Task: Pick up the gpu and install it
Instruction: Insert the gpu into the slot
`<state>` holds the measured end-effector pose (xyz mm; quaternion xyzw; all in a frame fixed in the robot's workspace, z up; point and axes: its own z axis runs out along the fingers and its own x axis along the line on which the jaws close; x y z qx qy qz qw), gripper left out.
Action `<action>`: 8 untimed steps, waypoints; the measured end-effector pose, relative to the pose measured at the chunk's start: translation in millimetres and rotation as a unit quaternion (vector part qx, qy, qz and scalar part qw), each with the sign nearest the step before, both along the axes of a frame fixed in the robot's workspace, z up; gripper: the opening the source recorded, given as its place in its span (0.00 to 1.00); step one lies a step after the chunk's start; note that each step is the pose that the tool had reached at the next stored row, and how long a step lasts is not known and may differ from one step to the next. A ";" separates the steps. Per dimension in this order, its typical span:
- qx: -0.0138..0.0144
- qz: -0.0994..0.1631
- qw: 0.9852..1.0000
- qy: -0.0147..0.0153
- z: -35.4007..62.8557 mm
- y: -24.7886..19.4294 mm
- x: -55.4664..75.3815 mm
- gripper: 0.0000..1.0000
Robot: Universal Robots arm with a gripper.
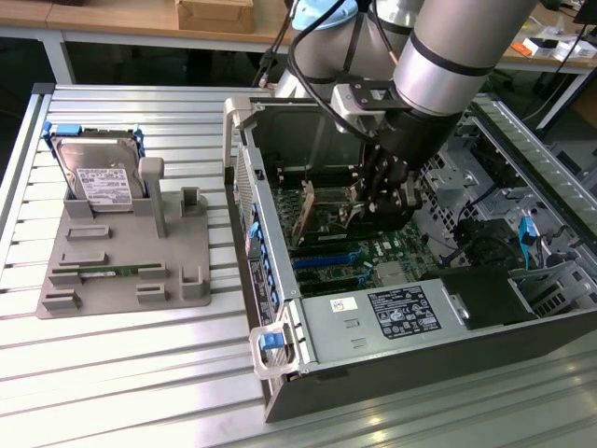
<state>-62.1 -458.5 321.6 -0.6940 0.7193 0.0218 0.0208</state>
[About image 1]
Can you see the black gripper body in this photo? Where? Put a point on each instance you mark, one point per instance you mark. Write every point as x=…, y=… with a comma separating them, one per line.
x=420, y=135

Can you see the graphics card with metal bracket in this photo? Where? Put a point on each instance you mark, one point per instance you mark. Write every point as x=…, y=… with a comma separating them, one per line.
x=303, y=214

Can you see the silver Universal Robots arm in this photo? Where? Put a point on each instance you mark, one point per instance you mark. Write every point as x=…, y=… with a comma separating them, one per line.
x=443, y=46

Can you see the metal disk bay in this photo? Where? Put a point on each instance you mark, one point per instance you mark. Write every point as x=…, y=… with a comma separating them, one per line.
x=448, y=196

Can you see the green motherboard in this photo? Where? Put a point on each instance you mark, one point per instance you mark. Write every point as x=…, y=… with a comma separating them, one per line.
x=396, y=252

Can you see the black RAM slot bank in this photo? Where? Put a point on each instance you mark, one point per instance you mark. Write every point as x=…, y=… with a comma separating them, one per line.
x=289, y=175
x=326, y=238

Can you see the blue expansion slot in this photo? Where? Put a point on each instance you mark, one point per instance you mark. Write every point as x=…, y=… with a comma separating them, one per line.
x=326, y=260

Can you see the blue card latches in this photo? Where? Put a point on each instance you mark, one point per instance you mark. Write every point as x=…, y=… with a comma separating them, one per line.
x=255, y=229

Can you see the orange and white box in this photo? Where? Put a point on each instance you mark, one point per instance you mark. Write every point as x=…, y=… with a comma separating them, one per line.
x=531, y=46

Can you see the grey power supply unit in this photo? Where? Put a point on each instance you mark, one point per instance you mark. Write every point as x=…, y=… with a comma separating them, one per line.
x=336, y=326

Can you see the wooden desk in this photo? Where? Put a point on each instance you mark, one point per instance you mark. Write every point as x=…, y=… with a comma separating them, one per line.
x=559, y=60
x=93, y=18

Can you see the open black PC case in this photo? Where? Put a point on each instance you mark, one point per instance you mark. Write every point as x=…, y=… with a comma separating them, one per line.
x=420, y=373

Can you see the blue case latch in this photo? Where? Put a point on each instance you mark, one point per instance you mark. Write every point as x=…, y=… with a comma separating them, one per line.
x=270, y=343

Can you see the black monitor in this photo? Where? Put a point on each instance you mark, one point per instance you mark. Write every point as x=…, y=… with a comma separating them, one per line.
x=585, y=9

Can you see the brown cardboard box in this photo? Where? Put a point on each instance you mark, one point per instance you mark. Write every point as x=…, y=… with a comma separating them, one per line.
x=214, y=16

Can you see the grey parts rack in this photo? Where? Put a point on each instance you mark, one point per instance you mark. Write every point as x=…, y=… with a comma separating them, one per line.
x=121, y=242

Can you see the green RAM stick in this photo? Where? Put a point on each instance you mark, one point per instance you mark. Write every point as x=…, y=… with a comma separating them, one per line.
x=116, y=270

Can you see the hard disk in blue carrier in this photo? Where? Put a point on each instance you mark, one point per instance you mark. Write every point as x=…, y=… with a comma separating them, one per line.
x=93, y=158

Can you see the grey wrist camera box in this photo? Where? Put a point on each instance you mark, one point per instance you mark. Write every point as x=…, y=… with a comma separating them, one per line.
x=354, y=105

